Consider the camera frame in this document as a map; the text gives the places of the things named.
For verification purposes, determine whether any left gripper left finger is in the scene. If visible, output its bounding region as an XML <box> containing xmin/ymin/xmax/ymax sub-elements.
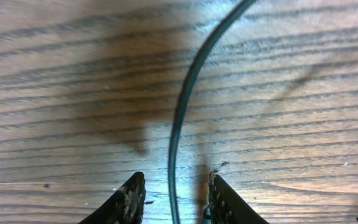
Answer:
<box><xmin>79</xmin><ymin>172</ymin><xmax>146</xmax><ymax>224</ymax></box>

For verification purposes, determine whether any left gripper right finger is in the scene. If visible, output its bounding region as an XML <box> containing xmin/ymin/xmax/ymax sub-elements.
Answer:
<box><xmin>208</xmin><ymin>174</ymin><xmax>268</xmax><ymax>224</ymax></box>

